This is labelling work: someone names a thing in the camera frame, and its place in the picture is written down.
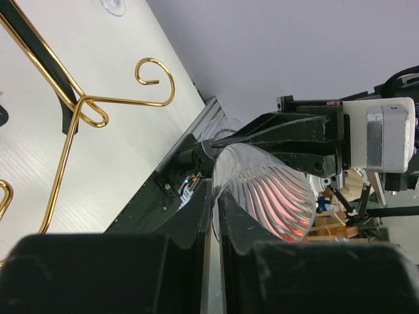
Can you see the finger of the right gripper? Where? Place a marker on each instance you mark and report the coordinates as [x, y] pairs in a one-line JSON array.
[[309, 158], [275, 128]]

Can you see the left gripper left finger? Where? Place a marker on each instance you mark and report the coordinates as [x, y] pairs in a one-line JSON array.
[[156, 272]]

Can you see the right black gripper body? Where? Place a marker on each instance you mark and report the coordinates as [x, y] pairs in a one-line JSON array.
[[340, 123]]

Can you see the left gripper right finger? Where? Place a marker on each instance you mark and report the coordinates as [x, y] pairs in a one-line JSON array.
[[263, 274]]

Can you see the ribbed champagne flute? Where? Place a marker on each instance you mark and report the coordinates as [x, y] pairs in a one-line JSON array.
[[275, 195]]

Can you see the gold wire wine glass rack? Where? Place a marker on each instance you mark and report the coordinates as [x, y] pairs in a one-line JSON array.
[[81, 105]]

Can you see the clear wine glass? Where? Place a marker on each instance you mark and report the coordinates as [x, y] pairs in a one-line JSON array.
[[114, 7]]

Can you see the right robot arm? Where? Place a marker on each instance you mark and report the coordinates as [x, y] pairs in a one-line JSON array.
[[401, 84]]

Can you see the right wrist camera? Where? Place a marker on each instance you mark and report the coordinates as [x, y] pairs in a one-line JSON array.
[[382, 133]]

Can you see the aluminium frame rail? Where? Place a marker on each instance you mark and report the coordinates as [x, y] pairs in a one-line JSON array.
[[211, 111]]

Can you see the black mounting base plate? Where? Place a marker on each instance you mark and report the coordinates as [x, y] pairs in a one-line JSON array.
[[160, 196]]

